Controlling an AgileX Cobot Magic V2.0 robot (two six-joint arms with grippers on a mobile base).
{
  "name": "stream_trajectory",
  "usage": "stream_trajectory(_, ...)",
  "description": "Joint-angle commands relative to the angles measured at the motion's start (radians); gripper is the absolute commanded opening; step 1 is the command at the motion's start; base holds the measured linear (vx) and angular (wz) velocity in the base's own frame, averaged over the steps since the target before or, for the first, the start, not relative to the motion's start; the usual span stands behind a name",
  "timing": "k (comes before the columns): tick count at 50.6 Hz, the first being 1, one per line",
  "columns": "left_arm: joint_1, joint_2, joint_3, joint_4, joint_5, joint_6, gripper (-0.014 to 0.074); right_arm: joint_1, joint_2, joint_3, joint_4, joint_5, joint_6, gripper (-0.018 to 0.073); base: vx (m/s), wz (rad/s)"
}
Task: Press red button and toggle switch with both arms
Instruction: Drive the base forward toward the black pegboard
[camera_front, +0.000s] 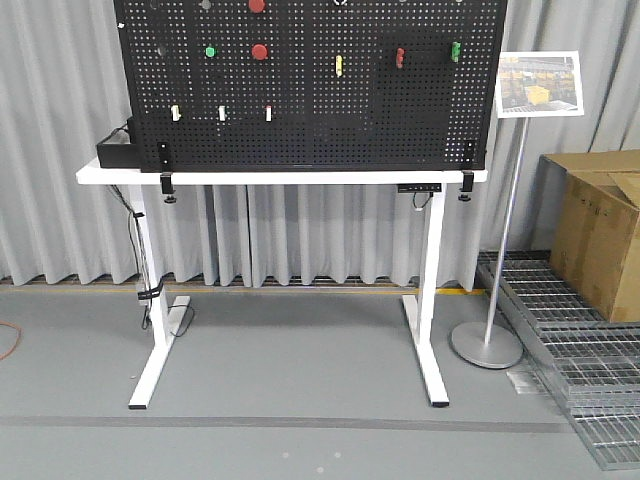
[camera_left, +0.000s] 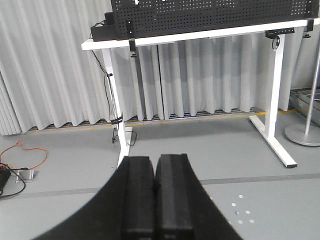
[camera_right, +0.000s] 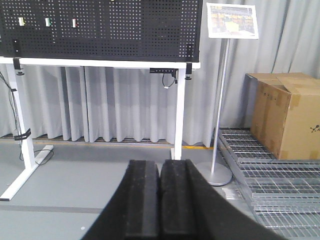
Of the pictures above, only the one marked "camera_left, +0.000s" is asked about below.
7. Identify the metal floor bracket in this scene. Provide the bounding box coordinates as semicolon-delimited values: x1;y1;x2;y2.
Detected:
15;169;40;183

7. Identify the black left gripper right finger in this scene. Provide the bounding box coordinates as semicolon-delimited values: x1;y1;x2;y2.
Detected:
155;153;241;240

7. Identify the grey round stand base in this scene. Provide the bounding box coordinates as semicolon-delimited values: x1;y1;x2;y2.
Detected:
284;59;320;147

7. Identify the black power adapter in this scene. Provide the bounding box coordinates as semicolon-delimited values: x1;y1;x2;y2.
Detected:
0;168;11;193

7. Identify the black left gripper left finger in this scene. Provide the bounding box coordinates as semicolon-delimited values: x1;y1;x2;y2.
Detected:
37;156;155;240

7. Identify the black box on desk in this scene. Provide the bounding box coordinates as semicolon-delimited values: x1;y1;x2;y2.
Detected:
90;12;118;42

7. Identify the white standing desk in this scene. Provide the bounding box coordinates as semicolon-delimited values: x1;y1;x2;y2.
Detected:
81;18;320;168

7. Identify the orange cable on floor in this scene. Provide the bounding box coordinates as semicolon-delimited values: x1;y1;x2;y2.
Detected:
0;140;49;171

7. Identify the black desk cable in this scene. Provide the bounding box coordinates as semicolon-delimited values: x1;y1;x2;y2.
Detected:
90;49;138;147

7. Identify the grey curtain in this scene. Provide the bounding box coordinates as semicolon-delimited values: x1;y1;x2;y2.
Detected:
0;0;320;137

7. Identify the black perforated pegboard panel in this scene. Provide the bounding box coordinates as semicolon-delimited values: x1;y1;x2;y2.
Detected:
111;0;320;40

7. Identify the black desk control panel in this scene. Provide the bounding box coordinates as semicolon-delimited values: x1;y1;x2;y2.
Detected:
265;27;295;39

